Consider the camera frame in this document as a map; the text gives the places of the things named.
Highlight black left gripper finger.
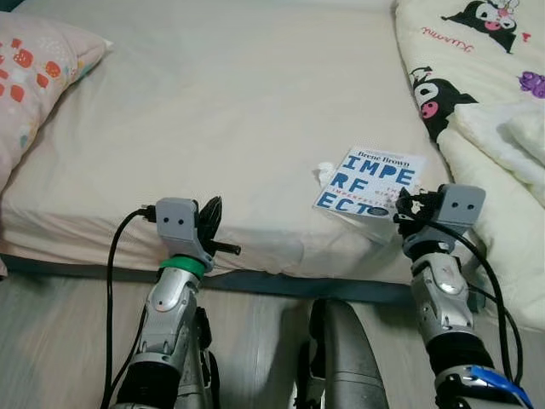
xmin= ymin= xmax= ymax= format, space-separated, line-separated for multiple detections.
xmin=198 ymin=196 xmax=225 ymax=242

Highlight white book blue letters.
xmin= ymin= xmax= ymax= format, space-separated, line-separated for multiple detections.
xmin=313 ymin=147 xmax=429 ymax=225

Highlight white tissue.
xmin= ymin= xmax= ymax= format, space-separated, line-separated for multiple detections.
xmin=313 ymin=161 xmax=336 ymax=186

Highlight pink patterned pillow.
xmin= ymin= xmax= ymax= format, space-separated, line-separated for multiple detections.
xmin=0 ymin=12 xmax=112 ymax=190

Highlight cream sheeted bed mattress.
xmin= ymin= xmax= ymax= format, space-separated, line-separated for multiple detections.
xmin=0 ymin=0 xmax=478 ymax=286

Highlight grey robot right leg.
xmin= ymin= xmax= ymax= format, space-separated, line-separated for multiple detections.
xmin=296 ymin=297 xmax=390 ymax=409

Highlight cream cartoon print blanket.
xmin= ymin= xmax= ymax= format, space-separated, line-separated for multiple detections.
xmin=393 ymin=0 xmax=545 ymax=331

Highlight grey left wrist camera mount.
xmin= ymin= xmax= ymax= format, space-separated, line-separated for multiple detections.
xmin=154 ymin=198 xmax=214 ymax=267

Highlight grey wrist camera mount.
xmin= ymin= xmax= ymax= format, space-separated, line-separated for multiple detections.
xmin=154 ymin=198 xmax=214 ymax=267
xmin=430 ymin=183 xmax=487 ymax=250

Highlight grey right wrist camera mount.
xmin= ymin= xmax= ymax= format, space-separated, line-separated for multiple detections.
xmin=430 ymin=183 xmax=487 ymax=250

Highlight dark bed frame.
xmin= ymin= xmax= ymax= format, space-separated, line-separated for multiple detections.
xmin=0 ymin=254 xmax=420 ymax=306

